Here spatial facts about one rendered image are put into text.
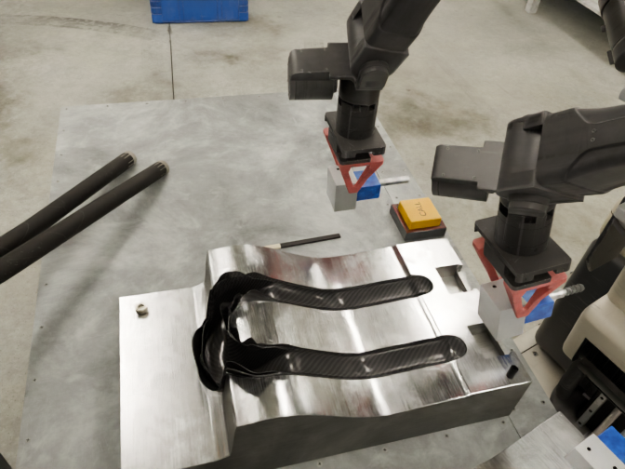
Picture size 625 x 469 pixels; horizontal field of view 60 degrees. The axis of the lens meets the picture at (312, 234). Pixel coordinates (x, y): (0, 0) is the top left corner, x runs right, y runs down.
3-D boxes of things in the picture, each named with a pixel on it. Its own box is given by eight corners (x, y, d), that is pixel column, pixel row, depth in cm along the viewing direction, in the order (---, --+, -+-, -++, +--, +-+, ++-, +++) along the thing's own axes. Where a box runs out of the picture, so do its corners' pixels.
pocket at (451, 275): (456, 279, 84) (461, 263, 82) (471, 305, 81) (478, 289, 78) (429, 283, 83) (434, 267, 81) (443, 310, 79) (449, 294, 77)
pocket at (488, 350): (488, 336, 77) (496, 320, 74) (507, 368, 73) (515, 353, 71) (459, 341, 76) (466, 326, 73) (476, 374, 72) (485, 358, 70)
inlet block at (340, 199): (400, 182, 92) (405, 156, 88) (411, 201, 88) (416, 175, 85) (325, 193, 89) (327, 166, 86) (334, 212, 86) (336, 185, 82)
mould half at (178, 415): (433, 274, 92) (453, 216, 82) (510, 415, 74) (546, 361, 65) (126, 322, 80) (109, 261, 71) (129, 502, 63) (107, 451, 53)
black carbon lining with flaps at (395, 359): (423, 279, 81) (437, 234, 75) (471, 371, 70) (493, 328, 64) (189, 316, 73) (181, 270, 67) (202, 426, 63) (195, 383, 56)
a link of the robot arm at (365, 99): (389, 65, 69) (380, 45, 73) (336, 65, 68) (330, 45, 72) (381, 112, 74) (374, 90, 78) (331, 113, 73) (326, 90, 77)
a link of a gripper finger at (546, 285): (505, 337, 63) (515, 278, 57) (476, 295, 69) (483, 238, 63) (558, 322, 64) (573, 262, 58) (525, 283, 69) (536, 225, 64)
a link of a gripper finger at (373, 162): (336, 204, 82) (340, 154, 75) (324, 175, 86) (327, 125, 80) (378, 199, 83) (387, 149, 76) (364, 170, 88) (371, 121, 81)
